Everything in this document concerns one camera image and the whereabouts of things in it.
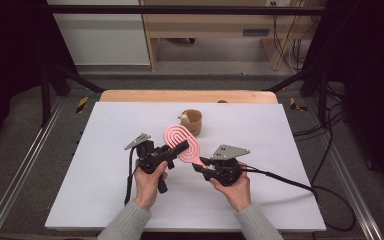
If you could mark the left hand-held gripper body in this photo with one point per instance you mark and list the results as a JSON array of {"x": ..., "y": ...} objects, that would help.
[{"x": 153, "y": 160}]

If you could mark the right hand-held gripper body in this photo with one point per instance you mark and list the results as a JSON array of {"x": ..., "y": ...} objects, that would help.
[{"x": 226, "y": 168}]

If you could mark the pink hairbrush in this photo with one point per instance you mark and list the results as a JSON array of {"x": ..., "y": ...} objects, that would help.
[{"x": 183, "y": 143}]

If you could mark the person's right hand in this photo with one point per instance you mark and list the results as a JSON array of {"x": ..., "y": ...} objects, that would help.
[{"x": 235, "y": 193}]

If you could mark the person's left hand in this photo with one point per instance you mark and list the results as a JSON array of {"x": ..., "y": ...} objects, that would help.
[{"x": 148, "y": 188}]

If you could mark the brown cup with animal figure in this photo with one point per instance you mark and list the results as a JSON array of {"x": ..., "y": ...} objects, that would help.
[{"x": 195, "y": 121}]

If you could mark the light wooden table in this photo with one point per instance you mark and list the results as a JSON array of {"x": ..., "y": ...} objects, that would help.
[{"x": 166, "y": 96}]

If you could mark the white table board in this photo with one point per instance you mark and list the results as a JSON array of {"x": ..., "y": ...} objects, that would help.
[{"x": 90, "y": 186}]

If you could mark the yellow black hazard tape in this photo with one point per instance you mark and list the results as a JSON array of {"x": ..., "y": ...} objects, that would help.
[
  {"x": 295, "y": 105},
  {"x": 82, "y": 104}
]

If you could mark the wooden desk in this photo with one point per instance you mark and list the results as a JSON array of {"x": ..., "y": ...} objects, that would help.
[{"x": 210, "y": 25}]

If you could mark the white cabinet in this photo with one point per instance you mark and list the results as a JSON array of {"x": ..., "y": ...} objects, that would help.
[{"x": 103, "y": 40}]

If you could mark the black metal frame stand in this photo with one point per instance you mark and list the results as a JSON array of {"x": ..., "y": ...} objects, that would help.
[
  {"x": 321, "y": 96},
  {"x": 46, "y": 96}
]

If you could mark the aluminium floor rail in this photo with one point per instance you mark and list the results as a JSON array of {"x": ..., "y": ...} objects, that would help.
[
  {"x": 20, "y": 173},
  {"x": 350, "y": 180}
]

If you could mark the black horizontal frame bar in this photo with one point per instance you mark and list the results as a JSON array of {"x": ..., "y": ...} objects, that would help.
[{"x": 180, "y": 10}]

